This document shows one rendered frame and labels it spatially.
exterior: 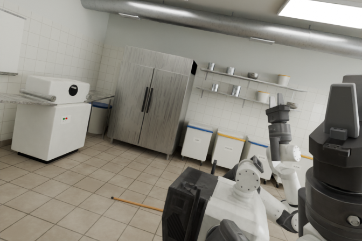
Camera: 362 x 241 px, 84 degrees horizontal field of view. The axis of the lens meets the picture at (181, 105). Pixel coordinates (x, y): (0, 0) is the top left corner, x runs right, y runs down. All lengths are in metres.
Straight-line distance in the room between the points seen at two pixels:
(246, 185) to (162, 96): 3.39
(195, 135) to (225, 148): 0.65
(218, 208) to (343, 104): 0.43
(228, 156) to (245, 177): 3.61
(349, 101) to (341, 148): 0.05
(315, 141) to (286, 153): 0.65
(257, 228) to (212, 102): 4.18
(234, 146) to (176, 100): 1.45
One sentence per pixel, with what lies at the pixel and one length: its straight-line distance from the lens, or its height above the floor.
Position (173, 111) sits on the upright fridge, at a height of 1.01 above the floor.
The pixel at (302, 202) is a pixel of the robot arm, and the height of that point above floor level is 1.39.
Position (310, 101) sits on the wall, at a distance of 5.09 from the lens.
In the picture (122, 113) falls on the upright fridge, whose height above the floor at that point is 0.70.
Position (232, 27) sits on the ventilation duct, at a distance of 3.83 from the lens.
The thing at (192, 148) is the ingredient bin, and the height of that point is 0.32.
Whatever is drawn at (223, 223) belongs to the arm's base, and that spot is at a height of 1.26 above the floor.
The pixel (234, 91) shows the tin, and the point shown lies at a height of 1.65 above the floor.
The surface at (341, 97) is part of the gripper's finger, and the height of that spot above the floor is 1.56.
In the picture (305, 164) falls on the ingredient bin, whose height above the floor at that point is 0.60.
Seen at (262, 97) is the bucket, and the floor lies 1.67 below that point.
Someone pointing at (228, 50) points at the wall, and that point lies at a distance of 4.80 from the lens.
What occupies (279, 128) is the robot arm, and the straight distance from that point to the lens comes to 0.94.
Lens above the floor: 1.54
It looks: 6 degrees down
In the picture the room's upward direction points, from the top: 13 degrees clockwise
